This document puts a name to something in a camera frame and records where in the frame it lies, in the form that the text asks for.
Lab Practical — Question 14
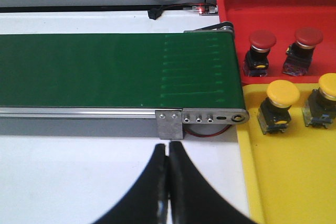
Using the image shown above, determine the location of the red and black wire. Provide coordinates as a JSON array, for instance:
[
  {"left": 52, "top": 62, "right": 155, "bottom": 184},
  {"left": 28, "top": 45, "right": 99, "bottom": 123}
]
[{"left": 160, "top": 3, "right": 200, "bottom": 11}]

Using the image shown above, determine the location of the metal conveyor end bracket right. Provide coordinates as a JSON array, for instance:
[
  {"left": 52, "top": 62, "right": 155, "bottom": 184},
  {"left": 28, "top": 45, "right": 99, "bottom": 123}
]
[{"left": 155, "top": 108, "right": 249, "bottom": 140}]

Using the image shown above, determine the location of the yellow plastic tray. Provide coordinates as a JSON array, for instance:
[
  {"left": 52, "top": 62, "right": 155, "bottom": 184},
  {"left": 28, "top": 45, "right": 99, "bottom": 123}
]
[{"left": 237, "top": 83, "right": 335, "bottom": 223}]

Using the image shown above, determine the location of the red plastic tray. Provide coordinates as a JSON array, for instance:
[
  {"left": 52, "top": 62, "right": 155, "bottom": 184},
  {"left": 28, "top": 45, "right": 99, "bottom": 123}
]
[{"left": 217, "top": 0, "right": 335, "bottom": 85}]

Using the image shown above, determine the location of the red mushroom push button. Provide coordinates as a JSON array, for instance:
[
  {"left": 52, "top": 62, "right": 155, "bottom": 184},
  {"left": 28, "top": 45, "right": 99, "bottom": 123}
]
[
  {"left": 282, "top": 27, "right": 323, "bottom": 77},
  {"left": 243, "top": 30, "right": 277, "bottom": 77}
]

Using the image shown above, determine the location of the small circuit board red led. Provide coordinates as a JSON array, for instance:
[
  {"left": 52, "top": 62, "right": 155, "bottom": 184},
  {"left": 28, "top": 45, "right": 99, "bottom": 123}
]
[{"left": 182, "top": 5, "right": 218, "bottom": 16}]

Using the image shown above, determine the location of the green conveyor belt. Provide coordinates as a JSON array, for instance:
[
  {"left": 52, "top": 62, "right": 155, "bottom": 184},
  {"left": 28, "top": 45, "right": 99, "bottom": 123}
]
[{"left": 1, "top": 32, "right": 245, "bottom": 109}]

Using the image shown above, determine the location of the small black sensor block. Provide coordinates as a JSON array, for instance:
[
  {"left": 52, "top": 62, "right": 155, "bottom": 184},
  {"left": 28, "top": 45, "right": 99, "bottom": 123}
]
[{"left": 148, "top": 8, "right": 163, "bottom": 20}]

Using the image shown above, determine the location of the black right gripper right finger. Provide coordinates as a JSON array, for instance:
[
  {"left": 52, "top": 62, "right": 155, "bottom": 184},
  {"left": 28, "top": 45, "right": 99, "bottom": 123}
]
[{"left": 169, "top": 141, "right": 254, "bottom": 223}]

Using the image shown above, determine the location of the red wire under conveyor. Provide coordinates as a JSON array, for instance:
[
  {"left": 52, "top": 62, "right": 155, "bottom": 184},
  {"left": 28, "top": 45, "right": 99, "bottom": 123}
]
[{"left": 183, "top": 124, "right": 232, "bottom": 138}]

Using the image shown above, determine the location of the aluminium conveyor side rail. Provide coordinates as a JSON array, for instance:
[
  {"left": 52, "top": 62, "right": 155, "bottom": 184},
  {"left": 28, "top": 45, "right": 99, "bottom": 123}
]
[{"left": 0, "top": 106, "right": 158, "bottom": 120}]

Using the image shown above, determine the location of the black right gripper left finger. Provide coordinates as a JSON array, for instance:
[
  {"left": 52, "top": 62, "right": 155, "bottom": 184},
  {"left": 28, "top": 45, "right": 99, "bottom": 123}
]
[{"left": 95, "top": 144, "right": 168, "bottom": 224}]

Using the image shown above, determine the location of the yellow mushroom push button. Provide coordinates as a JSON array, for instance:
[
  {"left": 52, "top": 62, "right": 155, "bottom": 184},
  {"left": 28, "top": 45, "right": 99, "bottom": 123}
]
[
  {"left": 257, "top": 80, "right": 300, "bottom": 134},
  {"left": 302, "top": 72, "right": 335, "bottom": 129}
]

